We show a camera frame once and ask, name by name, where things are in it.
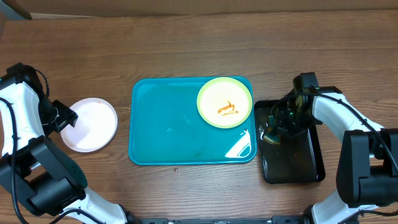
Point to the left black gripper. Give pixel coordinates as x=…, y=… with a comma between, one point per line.
x=69, y=117

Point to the teal plastic serving tray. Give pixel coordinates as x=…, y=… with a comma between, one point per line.
x=166, y=127

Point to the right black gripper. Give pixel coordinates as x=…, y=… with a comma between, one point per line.
x=281, y=126

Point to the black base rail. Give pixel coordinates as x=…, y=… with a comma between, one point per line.
x=278, y=219

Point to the white plate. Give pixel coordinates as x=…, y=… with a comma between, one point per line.
x=95, y=127

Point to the green yellow scrub sponge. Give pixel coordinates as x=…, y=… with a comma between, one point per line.
x=270, y=134

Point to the black water tray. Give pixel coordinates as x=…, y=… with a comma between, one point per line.
x=294, y=160

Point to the green rimmed plate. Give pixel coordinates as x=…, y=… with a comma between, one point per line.
x=224, y=102

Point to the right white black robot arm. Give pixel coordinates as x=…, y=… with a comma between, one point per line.
x=366, y=177

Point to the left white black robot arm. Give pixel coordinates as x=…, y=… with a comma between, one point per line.
x=38, y=175

